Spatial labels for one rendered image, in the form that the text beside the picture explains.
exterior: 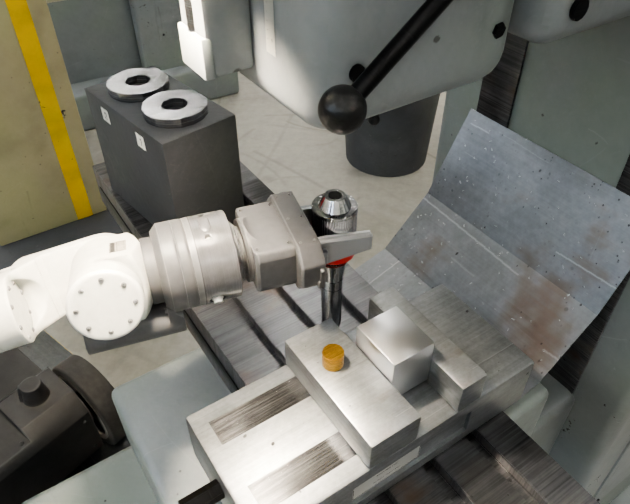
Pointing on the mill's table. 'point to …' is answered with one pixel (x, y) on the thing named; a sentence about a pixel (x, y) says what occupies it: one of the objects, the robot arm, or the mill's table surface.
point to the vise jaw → (353, 394)
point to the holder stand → (166, 146)
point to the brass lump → (333, 357)
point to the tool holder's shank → (332, 293)
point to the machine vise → (274, 474)
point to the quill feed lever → (342, 123)
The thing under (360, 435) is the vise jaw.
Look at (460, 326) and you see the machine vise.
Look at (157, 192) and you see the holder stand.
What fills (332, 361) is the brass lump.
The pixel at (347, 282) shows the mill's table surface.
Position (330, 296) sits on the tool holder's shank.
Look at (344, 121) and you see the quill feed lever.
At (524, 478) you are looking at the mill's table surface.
